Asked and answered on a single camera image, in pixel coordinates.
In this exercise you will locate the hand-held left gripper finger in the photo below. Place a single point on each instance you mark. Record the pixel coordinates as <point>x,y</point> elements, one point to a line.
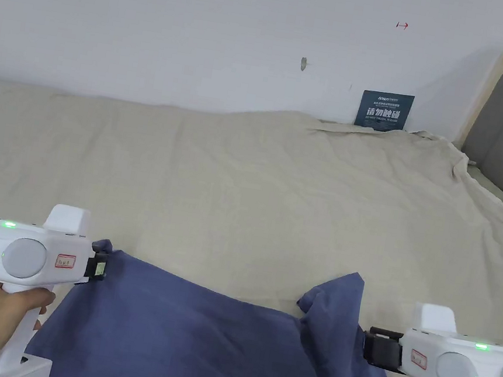
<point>101,266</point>

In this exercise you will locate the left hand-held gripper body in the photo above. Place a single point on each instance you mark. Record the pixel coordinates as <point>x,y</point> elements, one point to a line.
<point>29,254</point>

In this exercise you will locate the dark blue shirt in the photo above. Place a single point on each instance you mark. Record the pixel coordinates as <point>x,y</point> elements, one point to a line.
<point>190,345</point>

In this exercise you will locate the bed with beige sheet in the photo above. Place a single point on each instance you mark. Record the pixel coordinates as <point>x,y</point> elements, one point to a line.
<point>233,186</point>

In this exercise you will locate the dark blue sign card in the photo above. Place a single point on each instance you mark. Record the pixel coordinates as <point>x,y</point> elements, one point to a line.
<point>384,111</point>

